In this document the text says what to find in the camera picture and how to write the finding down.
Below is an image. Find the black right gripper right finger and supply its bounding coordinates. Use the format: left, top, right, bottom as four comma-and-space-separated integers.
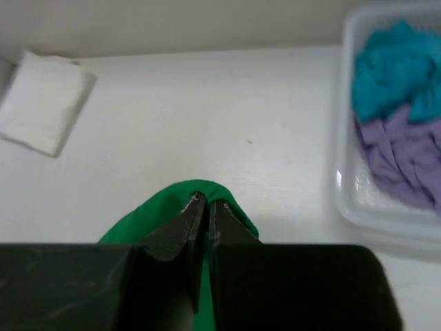
209, 202, 403, 330

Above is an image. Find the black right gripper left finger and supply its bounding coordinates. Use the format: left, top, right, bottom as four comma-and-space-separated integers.
1, 193, 206, 330

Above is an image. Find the green t-shirt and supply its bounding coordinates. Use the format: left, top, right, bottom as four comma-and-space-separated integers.
99, 178, 260, 331

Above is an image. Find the white plastic basket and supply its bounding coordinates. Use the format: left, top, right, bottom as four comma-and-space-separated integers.
334, 1, 440, 244

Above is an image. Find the lilac t-shirt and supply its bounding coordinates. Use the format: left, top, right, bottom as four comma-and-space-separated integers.
354, 105, 440, 213

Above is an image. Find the folded white t-shirt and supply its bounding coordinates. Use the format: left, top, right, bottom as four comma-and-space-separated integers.
1, 51, 96, 158

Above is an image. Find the teal t-shirt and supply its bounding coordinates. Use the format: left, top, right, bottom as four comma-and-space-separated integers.
351, 21, 440, 123

